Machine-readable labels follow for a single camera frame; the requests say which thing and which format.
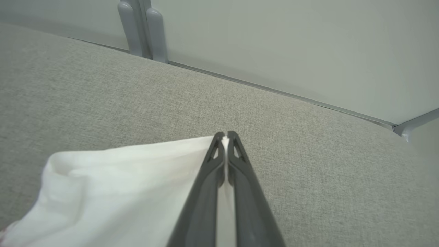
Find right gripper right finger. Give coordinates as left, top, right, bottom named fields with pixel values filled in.
left=226, top=131, right=287, bottom=247

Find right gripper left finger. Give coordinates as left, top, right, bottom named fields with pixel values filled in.
left=166, top=132, right=227, bottom=247

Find grey partition base rail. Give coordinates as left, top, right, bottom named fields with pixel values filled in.
left=167, top=61, right=395, bottom=131

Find red shorts with white stripes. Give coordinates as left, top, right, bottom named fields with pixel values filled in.
left=0, top=135, right=237, bottom=247

